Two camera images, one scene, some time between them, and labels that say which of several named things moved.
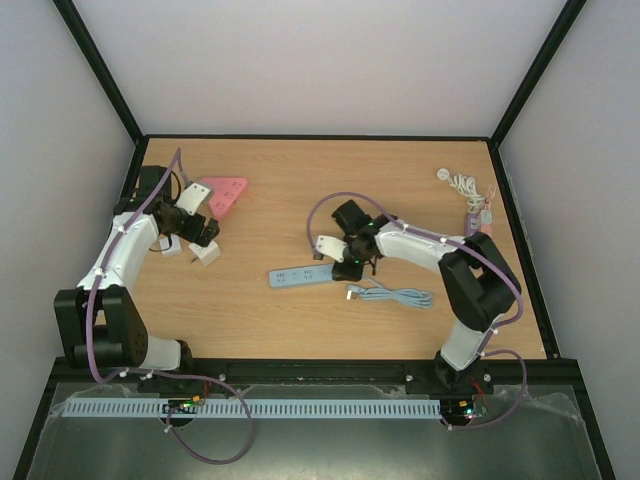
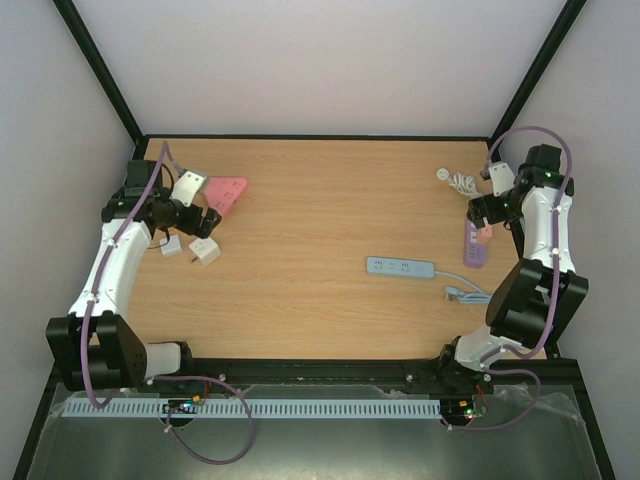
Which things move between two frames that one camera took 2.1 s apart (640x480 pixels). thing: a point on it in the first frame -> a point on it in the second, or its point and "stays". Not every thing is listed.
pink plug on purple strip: [487, 229] stays
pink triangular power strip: [225, 193] stays
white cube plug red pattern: [206, 254] stays
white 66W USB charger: [176, 247] stays
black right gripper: [347, 270] -> [480, 214]
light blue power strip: [301, 275] -> [388, 266]
